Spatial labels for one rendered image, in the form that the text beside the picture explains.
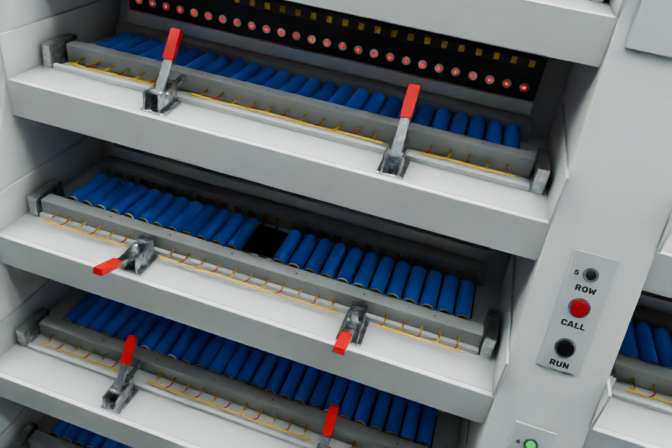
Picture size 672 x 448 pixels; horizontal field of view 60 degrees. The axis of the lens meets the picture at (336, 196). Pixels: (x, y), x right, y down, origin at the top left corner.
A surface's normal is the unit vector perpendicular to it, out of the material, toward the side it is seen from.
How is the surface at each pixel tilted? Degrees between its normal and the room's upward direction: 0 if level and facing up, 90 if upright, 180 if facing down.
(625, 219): 90
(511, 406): 90
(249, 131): 18
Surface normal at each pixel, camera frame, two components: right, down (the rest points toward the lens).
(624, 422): 0.13, -0.83
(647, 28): -0.24, 0.20
